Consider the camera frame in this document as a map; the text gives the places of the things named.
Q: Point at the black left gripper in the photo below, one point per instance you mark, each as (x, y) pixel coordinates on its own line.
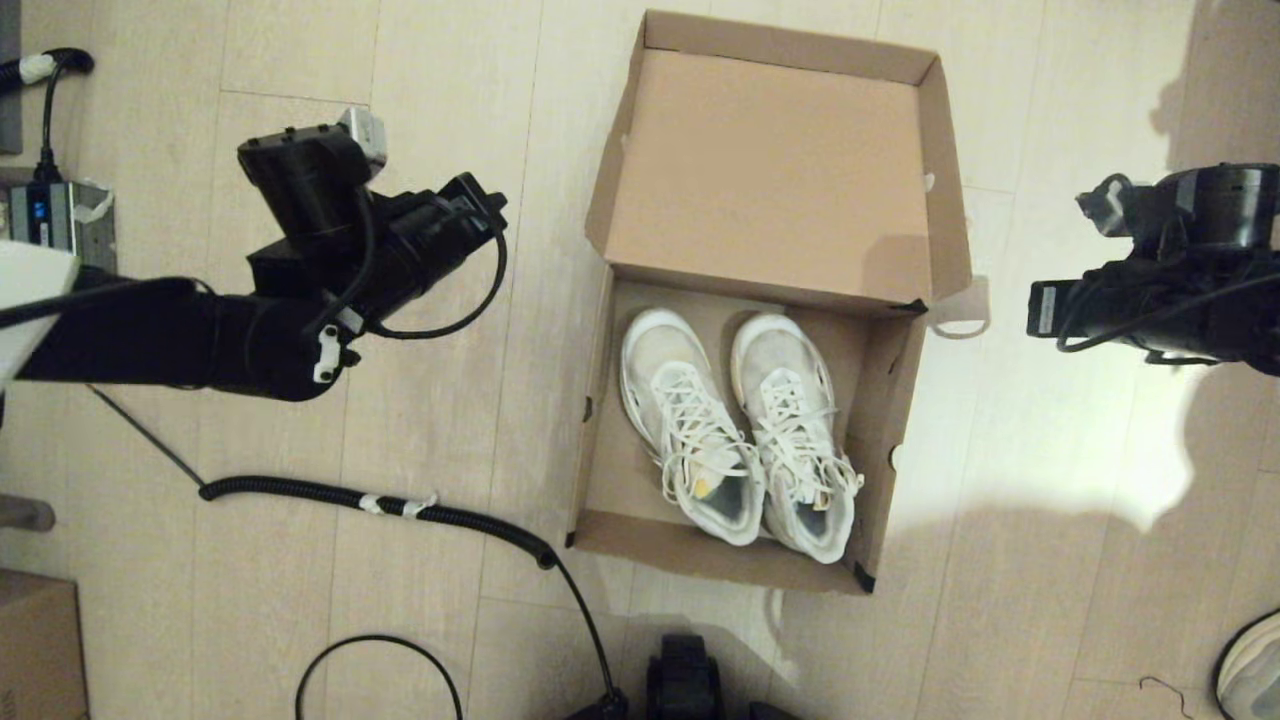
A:
(430, 240)

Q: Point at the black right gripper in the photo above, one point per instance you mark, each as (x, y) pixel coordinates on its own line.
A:
(1080, 310)

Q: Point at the white lace-up sneaker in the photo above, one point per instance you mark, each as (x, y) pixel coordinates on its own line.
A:
(660, 360)
(780, 360)

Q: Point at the brown cardboard shoe box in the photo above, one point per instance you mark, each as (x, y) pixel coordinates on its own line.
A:
(770, 150)

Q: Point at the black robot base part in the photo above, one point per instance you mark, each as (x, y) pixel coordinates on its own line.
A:
(683, 680)

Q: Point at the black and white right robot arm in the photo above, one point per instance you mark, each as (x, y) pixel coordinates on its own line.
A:
(1230, 300)

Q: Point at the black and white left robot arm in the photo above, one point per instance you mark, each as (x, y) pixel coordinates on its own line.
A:
(150, 340)

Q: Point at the white shoe with grey sole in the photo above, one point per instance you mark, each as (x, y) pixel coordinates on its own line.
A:
(1255, 670)

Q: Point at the small brown cardboard box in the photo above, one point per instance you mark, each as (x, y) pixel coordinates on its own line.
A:
(35, 650)

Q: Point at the grey power supply unit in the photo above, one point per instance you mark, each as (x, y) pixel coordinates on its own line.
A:
(75, 215)

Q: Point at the dark grey panel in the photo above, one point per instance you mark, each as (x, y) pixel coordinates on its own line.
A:
(10, 80)

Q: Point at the grey furniture foot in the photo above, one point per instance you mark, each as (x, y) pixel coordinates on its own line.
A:
(25, 515)

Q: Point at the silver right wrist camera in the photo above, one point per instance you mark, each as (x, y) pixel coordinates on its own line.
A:
(1100, 208)

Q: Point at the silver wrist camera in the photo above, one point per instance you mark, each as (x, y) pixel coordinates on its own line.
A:
(365, 135)
(1100, 208)

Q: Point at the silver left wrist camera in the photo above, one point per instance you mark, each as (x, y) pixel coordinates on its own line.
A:
(365, 135)

